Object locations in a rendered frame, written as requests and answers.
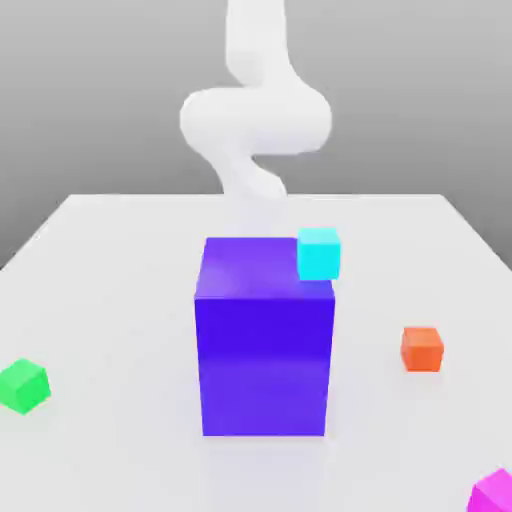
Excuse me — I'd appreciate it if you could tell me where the small cyan cube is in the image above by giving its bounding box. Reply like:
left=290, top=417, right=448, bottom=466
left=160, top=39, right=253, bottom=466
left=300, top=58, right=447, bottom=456
left=296, top=227, right=342, bottom=282

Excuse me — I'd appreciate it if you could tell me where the small orange cube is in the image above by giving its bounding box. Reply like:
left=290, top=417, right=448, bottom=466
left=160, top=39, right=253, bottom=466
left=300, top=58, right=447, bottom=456
left=400, top=326, right=446, bottom=374

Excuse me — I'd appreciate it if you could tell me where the small green cube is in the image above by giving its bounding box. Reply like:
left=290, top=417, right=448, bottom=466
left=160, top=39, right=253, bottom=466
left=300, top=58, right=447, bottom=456
left=0, top=357, right=52, bottom=416

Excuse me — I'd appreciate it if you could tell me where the small magenta cube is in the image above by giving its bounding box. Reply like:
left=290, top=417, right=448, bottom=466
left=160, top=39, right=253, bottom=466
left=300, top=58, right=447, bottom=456
left=466, top=467, right=512, bottom=512

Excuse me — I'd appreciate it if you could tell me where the large purple box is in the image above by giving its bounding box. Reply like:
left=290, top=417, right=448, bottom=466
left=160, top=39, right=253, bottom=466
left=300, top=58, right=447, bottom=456
left=193, top=236, right=336, bottom=438

